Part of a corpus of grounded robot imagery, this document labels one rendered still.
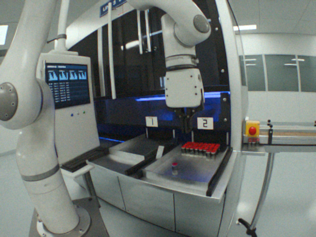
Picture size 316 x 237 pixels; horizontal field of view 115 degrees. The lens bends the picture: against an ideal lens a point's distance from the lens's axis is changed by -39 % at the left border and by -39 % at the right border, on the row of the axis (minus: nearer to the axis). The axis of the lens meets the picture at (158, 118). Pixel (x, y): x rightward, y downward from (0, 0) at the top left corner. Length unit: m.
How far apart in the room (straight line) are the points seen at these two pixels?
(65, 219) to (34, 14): 0.51
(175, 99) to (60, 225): 0.46
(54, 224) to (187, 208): 0.91
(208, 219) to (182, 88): 0.95
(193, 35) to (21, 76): 0.36
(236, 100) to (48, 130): 0.76
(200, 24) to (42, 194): 0.52
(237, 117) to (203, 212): 0.66
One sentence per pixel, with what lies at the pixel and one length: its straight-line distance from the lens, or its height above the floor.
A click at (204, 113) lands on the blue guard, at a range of 0.85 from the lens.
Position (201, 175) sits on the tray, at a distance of 0.63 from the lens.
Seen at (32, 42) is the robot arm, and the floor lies 1.34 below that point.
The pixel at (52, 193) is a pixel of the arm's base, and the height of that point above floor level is 1.00.
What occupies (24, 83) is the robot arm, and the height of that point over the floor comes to 1.25.
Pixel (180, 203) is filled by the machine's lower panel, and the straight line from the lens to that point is 1.17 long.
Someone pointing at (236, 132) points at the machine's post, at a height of 0.98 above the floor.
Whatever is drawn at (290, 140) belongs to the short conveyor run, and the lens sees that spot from 0.98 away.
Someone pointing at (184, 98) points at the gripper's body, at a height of 1.18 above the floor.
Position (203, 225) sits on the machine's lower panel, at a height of 0.28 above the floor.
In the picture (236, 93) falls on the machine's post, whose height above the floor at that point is 1.17.
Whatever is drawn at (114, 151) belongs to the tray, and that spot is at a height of 0.90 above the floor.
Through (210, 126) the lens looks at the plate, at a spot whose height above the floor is 1.00.
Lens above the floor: 1.20
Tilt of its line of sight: 9 degrees down
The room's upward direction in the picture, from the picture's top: 5 degrees counter-clockwise
